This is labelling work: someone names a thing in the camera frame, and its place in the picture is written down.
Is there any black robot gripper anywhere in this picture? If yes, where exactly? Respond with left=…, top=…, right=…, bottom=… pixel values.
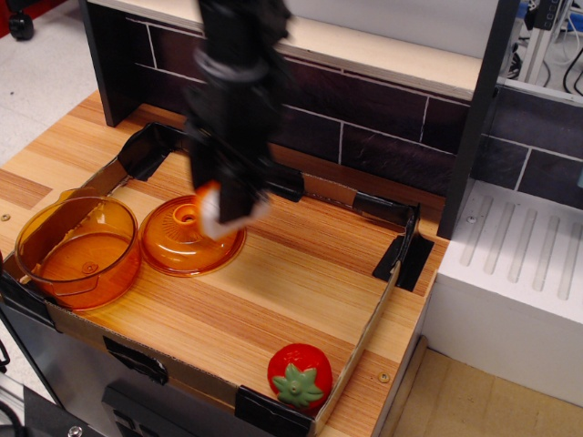
left=185, top=67, right=285, bottom=224

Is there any white orange toy sushi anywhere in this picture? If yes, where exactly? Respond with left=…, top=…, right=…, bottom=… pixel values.
left=195, top=181, right=271, bottom=241

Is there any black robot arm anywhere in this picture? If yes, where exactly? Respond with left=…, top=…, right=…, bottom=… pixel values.
left=185, top=1, right=291, bottom=228

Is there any orange transparent pot lid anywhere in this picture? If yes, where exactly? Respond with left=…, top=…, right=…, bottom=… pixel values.
left=138, top=196, right=246, bottom=277

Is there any orange transparent pot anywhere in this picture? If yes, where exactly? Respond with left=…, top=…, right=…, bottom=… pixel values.
left=14, top=188, right=141, bottom=310

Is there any red toy strawberry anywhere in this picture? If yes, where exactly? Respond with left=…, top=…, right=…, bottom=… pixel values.
left=267, top=343, right=333, bottom=412

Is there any black caster wheel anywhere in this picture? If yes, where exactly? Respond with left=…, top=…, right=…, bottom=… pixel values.
left=8, top=11, right=35, bottom=41

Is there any white ribbed drainboard block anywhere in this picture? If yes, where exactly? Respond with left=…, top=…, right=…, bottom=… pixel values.
left=423, top=182, right=582, bottom=405

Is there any dark shelf frame with backsplash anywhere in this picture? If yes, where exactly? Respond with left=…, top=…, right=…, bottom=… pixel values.
left=80, top=1, right=500, bottom=239

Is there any aluminium rail with cables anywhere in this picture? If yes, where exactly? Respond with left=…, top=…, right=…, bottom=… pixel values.
left=507, top=1, right=582, bottom=103

